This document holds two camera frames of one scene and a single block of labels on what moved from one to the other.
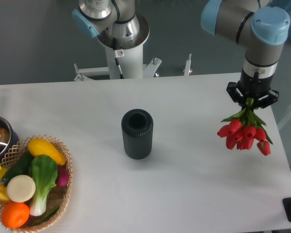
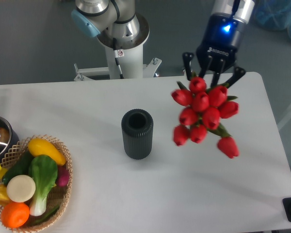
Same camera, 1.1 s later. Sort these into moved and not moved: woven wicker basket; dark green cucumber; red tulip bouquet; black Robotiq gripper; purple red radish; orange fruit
Moved: black Robotiq gripper; red tulip bouquet
Not moved: purple red radish; woven wicker basket; dark green cucumber; orange fruit
